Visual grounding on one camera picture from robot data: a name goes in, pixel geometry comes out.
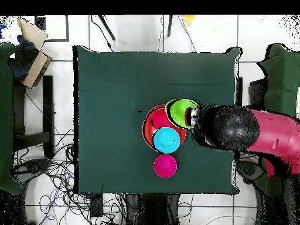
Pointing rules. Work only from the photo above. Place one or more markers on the black tripod leg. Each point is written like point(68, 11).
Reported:
point(106, 27)
point(170, 25)

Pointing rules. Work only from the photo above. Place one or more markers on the cardboard box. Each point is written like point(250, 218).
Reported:
point(35, 70)

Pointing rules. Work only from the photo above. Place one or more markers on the dark green tablecloth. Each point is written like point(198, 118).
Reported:
point(105, 93)

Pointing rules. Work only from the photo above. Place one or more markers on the green cloth side table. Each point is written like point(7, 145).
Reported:
point(5, 117)
point(281, 82)

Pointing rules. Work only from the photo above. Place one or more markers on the red cup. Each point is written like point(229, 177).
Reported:
point(159, 119)

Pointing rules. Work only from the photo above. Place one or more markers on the black metal frame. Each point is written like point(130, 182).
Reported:
point(67, 28)

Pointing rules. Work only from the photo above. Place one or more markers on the dark blue cloth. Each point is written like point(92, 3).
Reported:
point(23, 58)

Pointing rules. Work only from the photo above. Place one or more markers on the small green bowl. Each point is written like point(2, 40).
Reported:
point(177, 112)

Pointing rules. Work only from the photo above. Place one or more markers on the black stand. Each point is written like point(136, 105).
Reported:
point(48, 105)

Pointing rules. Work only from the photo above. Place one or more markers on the pink bowl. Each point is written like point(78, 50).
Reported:
point(165, 166)

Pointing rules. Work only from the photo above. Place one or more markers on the orange bowl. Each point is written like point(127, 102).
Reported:
point(157, 106)
point(147, 133)

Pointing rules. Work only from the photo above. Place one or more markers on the yellow object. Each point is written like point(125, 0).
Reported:
point(188, 19)

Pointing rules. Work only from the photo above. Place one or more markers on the small blue ribbed bowl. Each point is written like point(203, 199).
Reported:
point(166, 140)

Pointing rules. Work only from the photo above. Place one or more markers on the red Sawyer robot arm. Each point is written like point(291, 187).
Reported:
point(269, 133)

